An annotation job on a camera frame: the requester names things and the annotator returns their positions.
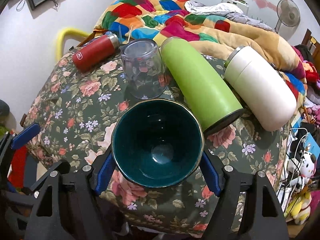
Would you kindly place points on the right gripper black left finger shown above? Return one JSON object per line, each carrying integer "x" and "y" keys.
{"x": 66, "y": 204}

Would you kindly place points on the yellow padded rail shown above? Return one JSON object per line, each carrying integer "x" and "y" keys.
{"x": 66, "y": 34}

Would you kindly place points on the light blue box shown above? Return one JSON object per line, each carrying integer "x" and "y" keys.
{"x": 306, "y": 143}

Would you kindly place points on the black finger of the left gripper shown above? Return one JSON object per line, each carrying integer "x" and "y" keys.
{"x": 20, "y": 139}

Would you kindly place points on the small white cabinet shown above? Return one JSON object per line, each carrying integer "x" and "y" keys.
{"x": 242, "y": 4}

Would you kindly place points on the red thermos bottle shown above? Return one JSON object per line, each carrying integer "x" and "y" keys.
{"x": 96, "y": 51}

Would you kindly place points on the wooden bed headboard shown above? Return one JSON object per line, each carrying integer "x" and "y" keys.
{"x": 311, "y": 43}

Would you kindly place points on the colourful patchwork blanket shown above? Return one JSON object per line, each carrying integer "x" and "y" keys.
{"x": 209, "y": 34}

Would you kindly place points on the standing electric fan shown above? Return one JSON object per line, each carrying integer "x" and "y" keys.
{"x": 288, "y": 14}

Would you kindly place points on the red paper bag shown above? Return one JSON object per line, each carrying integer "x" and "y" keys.
{"x": 16, "y": 176}

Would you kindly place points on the white thermos bottle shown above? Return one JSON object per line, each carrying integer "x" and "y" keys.
{"x": 261, "y": 87}

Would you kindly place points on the yellow plush toy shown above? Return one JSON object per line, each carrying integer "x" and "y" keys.
{"x": 299, "y": 209}

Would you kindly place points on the dark teal faceted cup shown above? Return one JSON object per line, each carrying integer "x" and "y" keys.
{"x": 157, "y": 143}

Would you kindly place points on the white cat plush toy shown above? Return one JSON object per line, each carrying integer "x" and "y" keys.
{"x": 305, "y": 166}

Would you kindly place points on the green thermos bottle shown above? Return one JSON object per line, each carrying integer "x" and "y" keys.
{"x": 208, "y": 96}

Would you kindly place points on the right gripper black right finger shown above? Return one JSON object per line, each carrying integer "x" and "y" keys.
{"x": 262, "y": 216}

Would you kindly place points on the grey white crumpled sheet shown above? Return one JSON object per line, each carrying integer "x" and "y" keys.
{"x": 226, "y": 10}

